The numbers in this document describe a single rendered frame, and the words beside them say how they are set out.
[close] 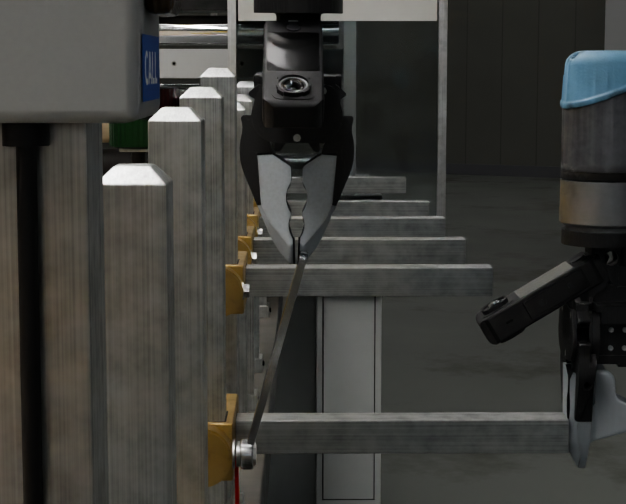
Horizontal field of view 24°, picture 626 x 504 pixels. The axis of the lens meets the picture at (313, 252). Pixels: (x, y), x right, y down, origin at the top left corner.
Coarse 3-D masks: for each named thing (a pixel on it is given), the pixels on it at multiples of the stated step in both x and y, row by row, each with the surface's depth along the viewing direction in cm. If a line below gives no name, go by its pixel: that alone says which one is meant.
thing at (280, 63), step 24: (288, 24) 113; (312, 24) 113; (264, 48) 111; (288, 48) 111; (312, 48) 111; (264, 72) 108; (288, 72) 108; (312, 72) 108; (264, 96) 106; (288, 96) 106; (312, 96) 106; (264, 120) 107; (288, 120) 106; (312, 120) 106
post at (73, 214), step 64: (0, 128) 44; (64, 128) 44; (0, 192) 44; (64, 192) 44; (0, 256) 44; (64, 256) 44; (0, 320) 45; (64, 320) 45; (0, 384) 45; (64, 384) 45; (0, 448) 45; (64, 448) 45
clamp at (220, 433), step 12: (228, 396) 132; (228, 408) 127; (228, 420) 123; (216, 432) 120; (228, 432) 122; (216, 444) 120; (228, 444) 120; (216, 456) 120; (228, 456) 120; (216, 468) 120; (228, 468) 121; (216, 480) 121; (228, 480) 123
